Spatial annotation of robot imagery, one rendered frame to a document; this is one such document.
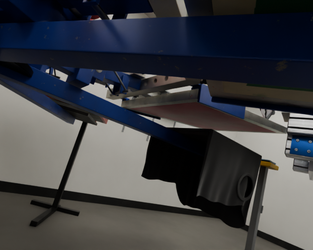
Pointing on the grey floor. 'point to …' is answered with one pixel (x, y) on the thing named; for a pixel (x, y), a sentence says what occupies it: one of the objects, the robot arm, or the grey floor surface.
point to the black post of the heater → (60, 186)
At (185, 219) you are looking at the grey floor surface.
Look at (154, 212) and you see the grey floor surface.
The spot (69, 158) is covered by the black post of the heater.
